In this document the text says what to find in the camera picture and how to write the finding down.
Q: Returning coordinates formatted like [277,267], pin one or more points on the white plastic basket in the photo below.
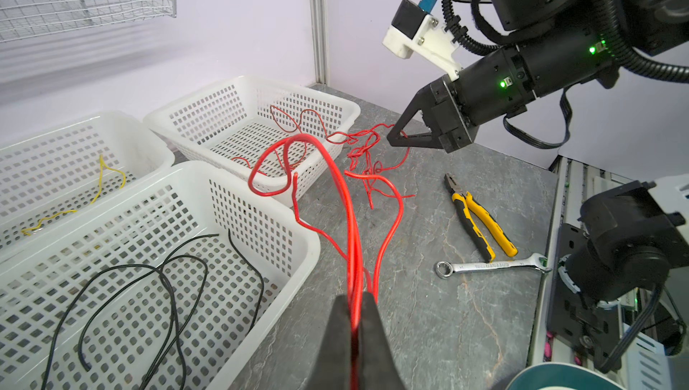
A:
[49,178]
[171,284]
[230,124]

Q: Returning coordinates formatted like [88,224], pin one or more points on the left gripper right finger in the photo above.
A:
[376,367]

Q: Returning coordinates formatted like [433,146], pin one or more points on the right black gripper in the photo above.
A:
[449,129]

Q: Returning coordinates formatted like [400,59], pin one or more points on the rear white plastic basket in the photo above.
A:
[49,178]

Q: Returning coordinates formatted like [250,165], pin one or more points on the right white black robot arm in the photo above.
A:
[531,48]

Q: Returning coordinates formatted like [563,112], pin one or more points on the white plate green red rim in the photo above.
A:
[554,375]

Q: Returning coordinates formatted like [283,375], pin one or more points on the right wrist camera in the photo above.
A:
[414,30]

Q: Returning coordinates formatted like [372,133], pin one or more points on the front white plastic basket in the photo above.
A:
[171,284]

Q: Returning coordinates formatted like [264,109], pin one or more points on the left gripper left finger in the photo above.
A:
[332,367]

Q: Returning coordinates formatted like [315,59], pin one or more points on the silver combination wrench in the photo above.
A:
[536,262]

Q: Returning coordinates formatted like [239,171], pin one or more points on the right white plastic basket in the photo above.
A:
[230,124]

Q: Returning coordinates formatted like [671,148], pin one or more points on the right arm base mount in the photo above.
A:
[632,237]

